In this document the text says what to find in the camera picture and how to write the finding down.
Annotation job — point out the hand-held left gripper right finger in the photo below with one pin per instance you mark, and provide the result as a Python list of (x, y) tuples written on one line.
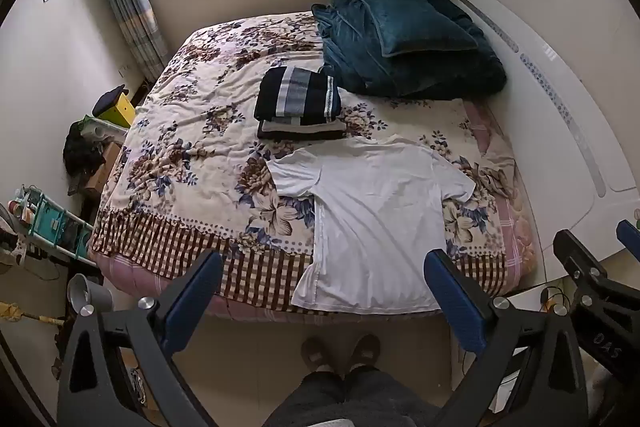
[(455, 302)]

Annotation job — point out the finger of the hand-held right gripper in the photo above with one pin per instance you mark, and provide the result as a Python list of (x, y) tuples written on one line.
[(631, 236), (575, 257)]

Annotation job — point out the folded grey and black garment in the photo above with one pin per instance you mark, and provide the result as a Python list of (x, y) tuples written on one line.
[(300, 129)]

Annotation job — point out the grey cylinder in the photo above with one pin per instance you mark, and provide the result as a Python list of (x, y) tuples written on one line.
[(87, 294)]

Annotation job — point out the yellow wrapped stick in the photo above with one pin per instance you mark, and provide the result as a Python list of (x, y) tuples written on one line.
[(30, 313)]

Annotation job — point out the teal quilt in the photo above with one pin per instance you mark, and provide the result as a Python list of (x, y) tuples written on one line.
[(425, 72)]

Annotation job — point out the person's dark trousers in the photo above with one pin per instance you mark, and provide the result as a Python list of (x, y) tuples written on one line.
[(350, 399)]

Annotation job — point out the white headboard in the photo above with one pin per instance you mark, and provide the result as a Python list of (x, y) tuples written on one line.
[(550, 107)]

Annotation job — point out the black bag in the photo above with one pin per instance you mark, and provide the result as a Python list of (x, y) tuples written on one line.
[(82, 154)]

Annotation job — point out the brown slipper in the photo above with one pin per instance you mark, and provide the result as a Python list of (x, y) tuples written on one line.
[(365, 349), (315, 351)]

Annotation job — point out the cardboard box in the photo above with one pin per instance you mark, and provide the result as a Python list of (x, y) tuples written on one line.
[(102, 172)]

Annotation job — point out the floral bed blanket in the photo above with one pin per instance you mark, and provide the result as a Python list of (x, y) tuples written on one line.
[(200, 147)]

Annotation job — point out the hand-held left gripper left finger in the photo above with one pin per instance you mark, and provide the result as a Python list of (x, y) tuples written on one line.
[(192, 302)]

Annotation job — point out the yellow box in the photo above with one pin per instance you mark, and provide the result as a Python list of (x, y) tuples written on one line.
[(120, 111)]

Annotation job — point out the white t-shirt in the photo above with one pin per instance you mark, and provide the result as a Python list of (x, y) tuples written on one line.
[(375, 217)]

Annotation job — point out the teal storage rack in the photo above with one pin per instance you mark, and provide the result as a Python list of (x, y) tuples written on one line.
[(55, 222)]

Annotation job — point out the teal pillow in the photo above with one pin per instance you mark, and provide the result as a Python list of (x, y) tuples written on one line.
[(415, 24)]

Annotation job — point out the folded navy striped garment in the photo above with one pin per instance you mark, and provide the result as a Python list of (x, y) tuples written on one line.
[(297, 94)]

